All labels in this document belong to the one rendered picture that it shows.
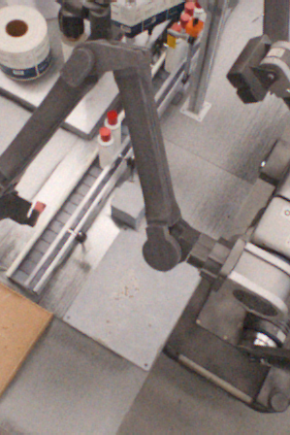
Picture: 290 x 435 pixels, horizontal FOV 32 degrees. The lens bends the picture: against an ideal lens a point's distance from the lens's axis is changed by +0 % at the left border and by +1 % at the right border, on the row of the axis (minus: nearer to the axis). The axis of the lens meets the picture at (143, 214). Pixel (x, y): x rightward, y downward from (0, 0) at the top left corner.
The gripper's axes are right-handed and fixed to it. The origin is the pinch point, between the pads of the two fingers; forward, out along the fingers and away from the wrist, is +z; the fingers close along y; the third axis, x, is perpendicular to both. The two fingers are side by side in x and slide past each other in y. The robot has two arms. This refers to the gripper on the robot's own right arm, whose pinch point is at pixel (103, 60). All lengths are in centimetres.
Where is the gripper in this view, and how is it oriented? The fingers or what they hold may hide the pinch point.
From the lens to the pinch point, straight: 154.4
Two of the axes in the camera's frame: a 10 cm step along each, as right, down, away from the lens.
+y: -5.1, 7.8, -3.5
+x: 8.6, 4.8, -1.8
